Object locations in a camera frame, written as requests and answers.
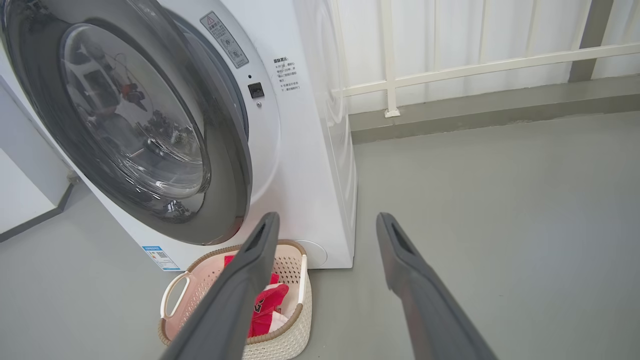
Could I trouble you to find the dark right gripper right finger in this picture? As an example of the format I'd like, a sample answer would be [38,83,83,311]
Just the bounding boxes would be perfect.
[375,212,499,360]

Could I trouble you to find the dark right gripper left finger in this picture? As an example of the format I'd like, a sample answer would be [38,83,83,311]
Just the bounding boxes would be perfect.
[160,212,281,360]

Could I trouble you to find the red and white clothing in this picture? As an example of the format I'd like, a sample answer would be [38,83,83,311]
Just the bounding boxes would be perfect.
[223,254,290,339]

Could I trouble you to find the round black glass washer door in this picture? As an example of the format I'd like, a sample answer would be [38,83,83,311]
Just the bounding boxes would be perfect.
[0,0,254,246]

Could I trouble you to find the cream laundry basket brown rim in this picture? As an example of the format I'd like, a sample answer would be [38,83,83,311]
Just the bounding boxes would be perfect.
[158,239,314,360]

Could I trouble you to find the white front-load washing machine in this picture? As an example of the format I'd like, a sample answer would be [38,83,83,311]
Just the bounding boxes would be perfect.
[0,0,359,271]

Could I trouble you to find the blue energy label sticker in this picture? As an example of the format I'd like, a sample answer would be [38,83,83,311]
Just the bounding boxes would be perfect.
[142,245,181,272]

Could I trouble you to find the round white filter cover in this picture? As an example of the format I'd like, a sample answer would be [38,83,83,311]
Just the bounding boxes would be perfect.
[295,240,329,269]

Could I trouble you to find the white metal railing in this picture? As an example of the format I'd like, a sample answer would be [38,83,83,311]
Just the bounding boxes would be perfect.
[330,0,640,119]

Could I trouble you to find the grey warning sticker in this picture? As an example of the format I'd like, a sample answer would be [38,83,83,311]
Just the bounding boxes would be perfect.
[199,11,250,70]

